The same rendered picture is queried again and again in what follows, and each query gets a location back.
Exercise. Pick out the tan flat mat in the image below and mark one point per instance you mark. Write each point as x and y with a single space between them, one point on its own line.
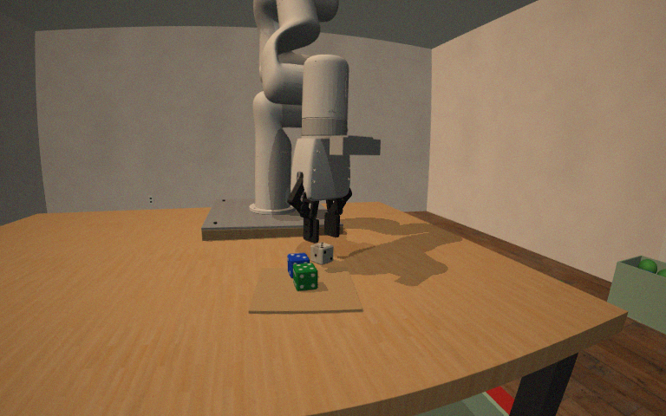
276 293

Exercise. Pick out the green die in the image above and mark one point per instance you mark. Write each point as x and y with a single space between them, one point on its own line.
305 276

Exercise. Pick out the white die with black pips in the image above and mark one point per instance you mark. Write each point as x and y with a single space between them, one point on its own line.
321 253

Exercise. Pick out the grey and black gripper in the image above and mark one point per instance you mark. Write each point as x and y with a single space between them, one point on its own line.
323 177

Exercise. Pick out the blue die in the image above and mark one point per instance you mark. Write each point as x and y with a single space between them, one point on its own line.
296 259

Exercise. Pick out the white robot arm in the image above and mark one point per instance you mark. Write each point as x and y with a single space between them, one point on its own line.
324 90

